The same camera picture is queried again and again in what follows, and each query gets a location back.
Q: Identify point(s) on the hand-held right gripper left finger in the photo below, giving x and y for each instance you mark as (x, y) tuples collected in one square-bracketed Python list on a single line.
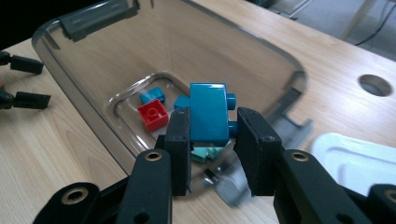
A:
[(179, 149)]

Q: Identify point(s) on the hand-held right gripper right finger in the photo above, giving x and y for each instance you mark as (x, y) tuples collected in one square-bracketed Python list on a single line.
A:
[(258, 155)]

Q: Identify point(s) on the light teal toy block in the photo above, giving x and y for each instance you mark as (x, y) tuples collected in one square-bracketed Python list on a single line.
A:
[(216, 152), (199, 155)]

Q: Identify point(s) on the red square toy block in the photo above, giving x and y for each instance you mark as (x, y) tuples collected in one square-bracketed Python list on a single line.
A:
[(152, 115)]

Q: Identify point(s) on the blue toy block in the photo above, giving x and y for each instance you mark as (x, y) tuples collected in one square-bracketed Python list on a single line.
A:
[(207, 115), (182, 102), (153, 94)]

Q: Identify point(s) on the white box lid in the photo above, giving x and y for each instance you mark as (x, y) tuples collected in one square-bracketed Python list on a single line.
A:
[(358, 161)]

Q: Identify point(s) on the clear brown storage box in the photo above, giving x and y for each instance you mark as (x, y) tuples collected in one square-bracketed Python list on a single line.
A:
[(218, 46)]

